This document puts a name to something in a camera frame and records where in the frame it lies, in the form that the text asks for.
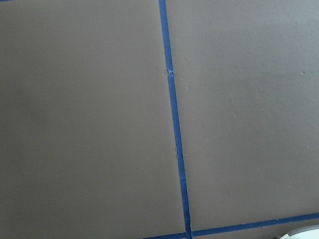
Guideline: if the white toaster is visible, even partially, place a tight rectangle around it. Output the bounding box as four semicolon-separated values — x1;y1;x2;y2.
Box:
281;225;319;239

